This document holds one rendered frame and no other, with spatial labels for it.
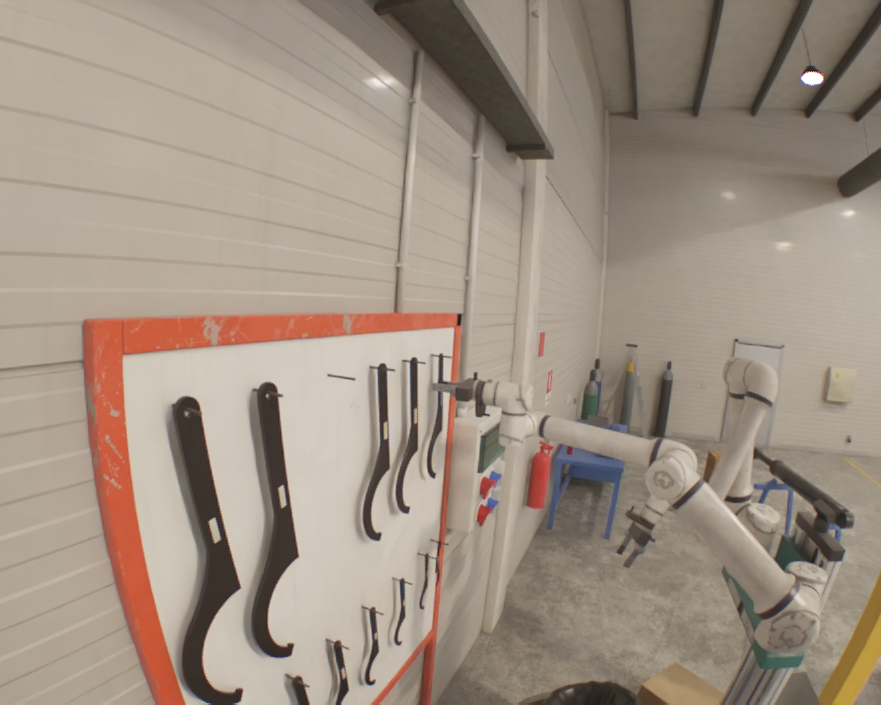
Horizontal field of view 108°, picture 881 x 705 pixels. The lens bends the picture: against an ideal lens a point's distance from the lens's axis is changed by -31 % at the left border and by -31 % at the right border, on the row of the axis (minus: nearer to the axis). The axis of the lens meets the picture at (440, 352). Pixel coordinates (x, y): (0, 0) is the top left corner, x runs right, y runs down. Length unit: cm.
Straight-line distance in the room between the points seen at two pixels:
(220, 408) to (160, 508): 22
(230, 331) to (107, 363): 26
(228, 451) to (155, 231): 43
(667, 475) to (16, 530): 142
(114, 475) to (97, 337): 22
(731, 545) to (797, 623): 31
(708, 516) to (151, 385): 132
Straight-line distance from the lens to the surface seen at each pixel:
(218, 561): 95
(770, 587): 143
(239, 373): 94
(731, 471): 181
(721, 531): 138
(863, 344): 1152
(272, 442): 97
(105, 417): 77
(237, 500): 100
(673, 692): 320
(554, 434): 166
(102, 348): 75
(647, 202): 1043
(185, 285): 88
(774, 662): 173
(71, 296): 77
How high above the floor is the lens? 245
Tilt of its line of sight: 6 degrees down
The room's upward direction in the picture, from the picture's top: 4 degrees clockwise
